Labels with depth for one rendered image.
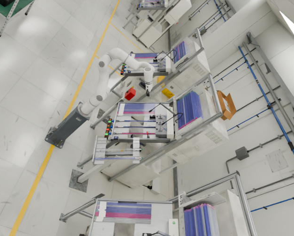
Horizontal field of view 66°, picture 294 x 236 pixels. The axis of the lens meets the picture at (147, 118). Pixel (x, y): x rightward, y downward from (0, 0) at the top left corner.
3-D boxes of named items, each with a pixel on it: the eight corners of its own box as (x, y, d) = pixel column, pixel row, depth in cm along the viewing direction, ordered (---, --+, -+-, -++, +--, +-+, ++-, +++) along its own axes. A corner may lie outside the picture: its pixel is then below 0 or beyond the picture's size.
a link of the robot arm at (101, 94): (109, 97, 257) (104, 104, 244) (99, 94, 258) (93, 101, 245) (113, 55, 227) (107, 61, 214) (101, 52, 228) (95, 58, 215)
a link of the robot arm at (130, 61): (128, 54, 232) (152, 72, 238) (122, 63, 222) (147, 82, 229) (132, 48, 225) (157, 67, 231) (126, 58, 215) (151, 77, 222)
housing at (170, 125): (166, 142, 274) (166, 134, 264) (166, 114, 310) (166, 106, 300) (173, 142, 274) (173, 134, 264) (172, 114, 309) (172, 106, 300)
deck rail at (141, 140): (111, 142, 276) (110, 138, 272) (111, 141, 278) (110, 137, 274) (170, 143, 272) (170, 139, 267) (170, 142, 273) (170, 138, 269)
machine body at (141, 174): (97, 173, 324) (125, 154, 291) (106, 136, 375) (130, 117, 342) (131, 190, 353) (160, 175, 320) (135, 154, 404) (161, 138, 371)
